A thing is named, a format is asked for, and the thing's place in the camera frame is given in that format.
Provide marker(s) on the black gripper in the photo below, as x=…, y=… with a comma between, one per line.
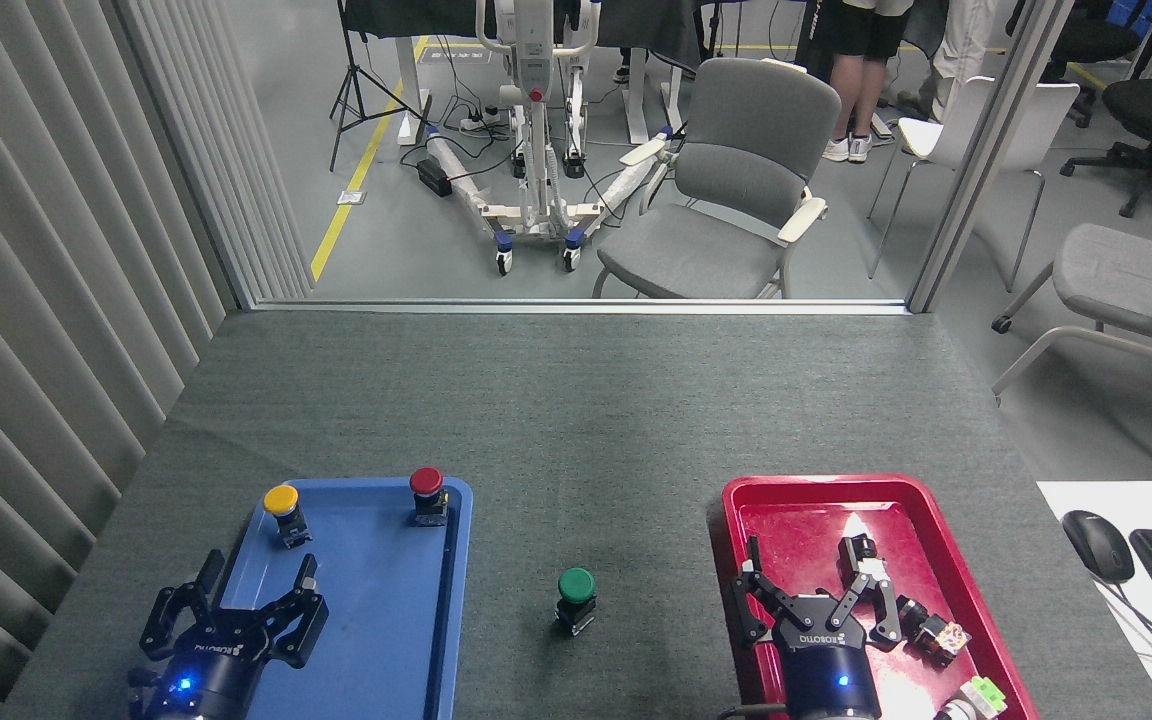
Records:
x=206, y=675
x=826, y=670

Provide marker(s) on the green push button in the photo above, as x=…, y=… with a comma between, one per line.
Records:
x=576, y=583

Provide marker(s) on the yellow push button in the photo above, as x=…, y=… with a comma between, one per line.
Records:
x=281, y=499

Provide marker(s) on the red push button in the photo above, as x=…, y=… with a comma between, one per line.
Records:
x=426, y=481

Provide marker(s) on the red plastic tray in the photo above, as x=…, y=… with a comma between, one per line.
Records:
x=806, y=530

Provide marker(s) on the blue plastic tray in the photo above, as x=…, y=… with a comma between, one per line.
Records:
x=386, y=620

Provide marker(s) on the black computer mouse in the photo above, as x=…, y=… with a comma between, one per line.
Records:
x=1098, y=545

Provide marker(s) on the grey armchair with cream armrests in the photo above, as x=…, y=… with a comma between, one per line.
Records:
x=736, y=170

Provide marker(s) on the grey armchair on castors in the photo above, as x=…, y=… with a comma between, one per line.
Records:
x=1126, y=275

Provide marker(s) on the black power adapter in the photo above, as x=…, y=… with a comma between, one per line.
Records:
x=433, y=177

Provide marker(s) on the white plastic chair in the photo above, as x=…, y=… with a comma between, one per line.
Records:
x=1036, y=115

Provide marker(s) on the black tripod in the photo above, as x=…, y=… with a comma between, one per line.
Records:
x=354, y=85

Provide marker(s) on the white stand on wheels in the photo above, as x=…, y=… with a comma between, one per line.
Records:
x=534, y=130

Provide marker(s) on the white power strip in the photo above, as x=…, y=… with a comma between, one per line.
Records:
x=479, y=121

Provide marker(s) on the person in dark shorts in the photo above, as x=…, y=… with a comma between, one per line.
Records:
x=861, y=40

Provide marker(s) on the person in light trousers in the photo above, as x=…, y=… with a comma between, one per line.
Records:
x=966, y=40

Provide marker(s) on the black and white knob switch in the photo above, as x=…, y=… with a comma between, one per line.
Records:
x=861, y=555

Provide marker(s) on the small black switch, patterned label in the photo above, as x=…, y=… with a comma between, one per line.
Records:
x=941, y=637

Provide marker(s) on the green and white switch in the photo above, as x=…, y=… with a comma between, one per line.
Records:
x=981, y=695

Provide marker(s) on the silver frame rail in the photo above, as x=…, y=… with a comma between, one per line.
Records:
x=576, y=306

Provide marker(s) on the silver frame post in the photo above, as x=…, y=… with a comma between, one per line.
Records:
x=986, y=150

